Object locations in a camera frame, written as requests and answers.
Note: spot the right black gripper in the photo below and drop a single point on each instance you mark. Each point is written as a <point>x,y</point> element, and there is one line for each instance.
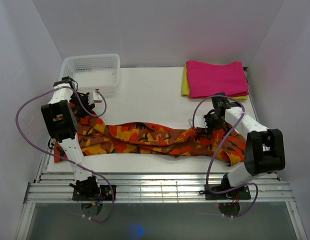
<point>210,128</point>

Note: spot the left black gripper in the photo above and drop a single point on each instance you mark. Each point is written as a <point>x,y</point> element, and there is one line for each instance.
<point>88,107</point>

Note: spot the orange camouflage trousers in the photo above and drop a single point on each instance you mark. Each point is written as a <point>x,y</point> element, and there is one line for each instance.
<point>97,138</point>

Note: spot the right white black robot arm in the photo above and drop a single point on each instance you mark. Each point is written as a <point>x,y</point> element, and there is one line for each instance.
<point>264,149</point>

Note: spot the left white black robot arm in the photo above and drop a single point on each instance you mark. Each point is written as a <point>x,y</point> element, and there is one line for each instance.
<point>61,116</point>

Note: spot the pink folded towel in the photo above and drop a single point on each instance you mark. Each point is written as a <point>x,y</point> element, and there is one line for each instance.
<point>205,79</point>

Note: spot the yellow folded towel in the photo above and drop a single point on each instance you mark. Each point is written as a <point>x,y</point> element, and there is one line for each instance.
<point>185,88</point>

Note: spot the white perforated plastic basket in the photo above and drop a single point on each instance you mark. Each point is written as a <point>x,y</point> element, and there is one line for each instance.
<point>93,72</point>

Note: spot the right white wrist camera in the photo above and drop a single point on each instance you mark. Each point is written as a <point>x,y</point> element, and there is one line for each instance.
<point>198,122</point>

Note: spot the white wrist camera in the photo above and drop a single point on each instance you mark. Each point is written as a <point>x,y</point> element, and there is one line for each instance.
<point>198,122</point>
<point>94,97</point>

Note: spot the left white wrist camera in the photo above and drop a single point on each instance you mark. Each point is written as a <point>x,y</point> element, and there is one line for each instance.
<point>94,97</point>

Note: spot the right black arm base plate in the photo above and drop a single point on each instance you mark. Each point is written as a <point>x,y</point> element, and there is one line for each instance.
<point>242,193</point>

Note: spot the aluminium rail frame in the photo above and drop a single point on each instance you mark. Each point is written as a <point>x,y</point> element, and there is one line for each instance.
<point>158,197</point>

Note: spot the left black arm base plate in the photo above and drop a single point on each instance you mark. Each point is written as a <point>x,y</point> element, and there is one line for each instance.
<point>105,194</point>

